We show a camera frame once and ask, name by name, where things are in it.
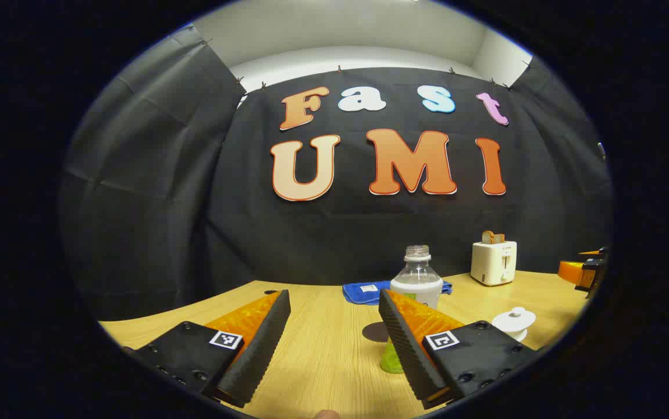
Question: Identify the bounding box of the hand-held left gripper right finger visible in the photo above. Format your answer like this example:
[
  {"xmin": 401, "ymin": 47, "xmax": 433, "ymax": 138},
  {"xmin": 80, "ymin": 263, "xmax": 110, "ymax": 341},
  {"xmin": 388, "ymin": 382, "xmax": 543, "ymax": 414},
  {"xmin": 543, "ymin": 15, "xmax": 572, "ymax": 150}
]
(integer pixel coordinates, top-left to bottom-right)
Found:
[{"xmin": 378, "ymin": 288, "xmax": 545, "ymax": 411}]

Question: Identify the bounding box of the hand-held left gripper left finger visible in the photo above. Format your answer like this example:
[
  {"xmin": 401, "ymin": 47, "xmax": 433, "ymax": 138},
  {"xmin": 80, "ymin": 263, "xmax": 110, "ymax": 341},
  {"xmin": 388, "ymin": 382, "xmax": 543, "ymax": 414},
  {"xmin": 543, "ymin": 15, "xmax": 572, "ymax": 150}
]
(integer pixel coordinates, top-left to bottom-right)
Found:
[{"xmin": 122, "ymin": 289, "xmax": 291, "ymax": 408}]

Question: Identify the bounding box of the dark round coaster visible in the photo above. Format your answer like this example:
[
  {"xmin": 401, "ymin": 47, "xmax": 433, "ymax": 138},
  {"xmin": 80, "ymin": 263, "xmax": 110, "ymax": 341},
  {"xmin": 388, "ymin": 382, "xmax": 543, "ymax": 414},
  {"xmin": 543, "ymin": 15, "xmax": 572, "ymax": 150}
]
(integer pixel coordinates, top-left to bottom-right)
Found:
[{"xmin": 362, "ymin": 322, "xmax": 390, "ymax": 343}]

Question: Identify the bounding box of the clear water bottle white label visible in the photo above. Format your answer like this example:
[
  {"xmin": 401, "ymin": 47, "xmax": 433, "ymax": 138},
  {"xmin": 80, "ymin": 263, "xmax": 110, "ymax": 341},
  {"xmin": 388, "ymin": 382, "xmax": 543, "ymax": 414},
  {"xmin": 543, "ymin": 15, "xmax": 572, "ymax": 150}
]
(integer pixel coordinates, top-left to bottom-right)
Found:
[{"xmin": 380, "ymin": 245, "xmax": 444, "ymax": 374}]

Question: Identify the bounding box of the white teacup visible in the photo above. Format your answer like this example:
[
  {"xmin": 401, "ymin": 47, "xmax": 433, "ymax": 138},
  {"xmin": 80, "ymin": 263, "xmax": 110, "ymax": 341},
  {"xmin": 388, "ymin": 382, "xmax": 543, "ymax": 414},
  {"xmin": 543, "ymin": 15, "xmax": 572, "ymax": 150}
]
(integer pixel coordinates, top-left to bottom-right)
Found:
[{"xmin": 492, "ymin": 316, "xmax": 537, "ymax": 339}]

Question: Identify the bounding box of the blue towel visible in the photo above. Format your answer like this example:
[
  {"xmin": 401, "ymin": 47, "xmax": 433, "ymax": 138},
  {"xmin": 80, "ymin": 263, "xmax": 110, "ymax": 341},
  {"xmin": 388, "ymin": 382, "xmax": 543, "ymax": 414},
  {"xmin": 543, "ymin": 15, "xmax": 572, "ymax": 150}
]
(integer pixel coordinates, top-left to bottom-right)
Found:
[{"xmin": 343, "ymin": 280, "xmax": 453, "ymax": 306}]

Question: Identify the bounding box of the white toaster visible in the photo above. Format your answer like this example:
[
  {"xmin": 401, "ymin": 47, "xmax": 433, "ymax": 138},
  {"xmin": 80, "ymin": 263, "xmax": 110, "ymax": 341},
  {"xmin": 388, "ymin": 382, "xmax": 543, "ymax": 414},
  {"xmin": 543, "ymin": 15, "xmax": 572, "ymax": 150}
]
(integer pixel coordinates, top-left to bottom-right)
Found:
[{"xmin": 470, "ymin": 240, "xmax": 517, "ymax": 286}]

